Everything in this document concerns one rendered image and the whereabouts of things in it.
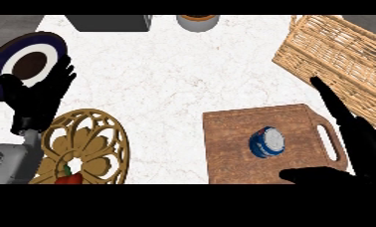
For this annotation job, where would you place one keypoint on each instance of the wicker basket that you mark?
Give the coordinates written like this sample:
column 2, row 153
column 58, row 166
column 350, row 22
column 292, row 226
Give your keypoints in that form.
column 332, row 61

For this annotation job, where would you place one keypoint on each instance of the red pepper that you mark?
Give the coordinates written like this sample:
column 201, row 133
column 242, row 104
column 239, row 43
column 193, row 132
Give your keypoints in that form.
column 70, row 178

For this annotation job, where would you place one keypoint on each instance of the brown wooden cutting board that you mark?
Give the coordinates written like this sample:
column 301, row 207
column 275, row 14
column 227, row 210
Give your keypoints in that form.
column 267, row 144

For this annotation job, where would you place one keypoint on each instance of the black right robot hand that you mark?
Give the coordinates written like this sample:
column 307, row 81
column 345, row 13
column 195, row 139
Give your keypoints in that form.
column 354, row 138

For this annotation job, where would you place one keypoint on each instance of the grey cylindrical pot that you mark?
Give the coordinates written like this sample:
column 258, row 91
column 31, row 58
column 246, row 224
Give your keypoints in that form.
column 198, row 22

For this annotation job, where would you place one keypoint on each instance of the gold ornate round trivet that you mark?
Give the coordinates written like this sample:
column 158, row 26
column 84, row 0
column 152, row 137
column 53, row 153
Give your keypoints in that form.
column 86, row 148

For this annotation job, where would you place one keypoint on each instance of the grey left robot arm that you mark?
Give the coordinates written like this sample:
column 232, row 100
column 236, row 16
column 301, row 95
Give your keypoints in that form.
column 16, row 161

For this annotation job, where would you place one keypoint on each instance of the blue and white can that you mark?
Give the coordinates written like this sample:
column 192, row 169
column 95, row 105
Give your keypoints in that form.
column 267, row 142

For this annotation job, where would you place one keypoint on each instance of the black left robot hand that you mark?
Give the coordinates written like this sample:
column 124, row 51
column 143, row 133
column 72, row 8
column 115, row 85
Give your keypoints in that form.
column 37, row 98

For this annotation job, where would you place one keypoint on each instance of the dark grey box appliance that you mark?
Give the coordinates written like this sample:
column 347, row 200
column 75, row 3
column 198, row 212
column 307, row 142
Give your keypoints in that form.
column 112, row 23

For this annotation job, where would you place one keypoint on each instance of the blue and white plate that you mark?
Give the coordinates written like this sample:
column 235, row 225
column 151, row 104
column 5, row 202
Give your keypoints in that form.
column 30, row 59

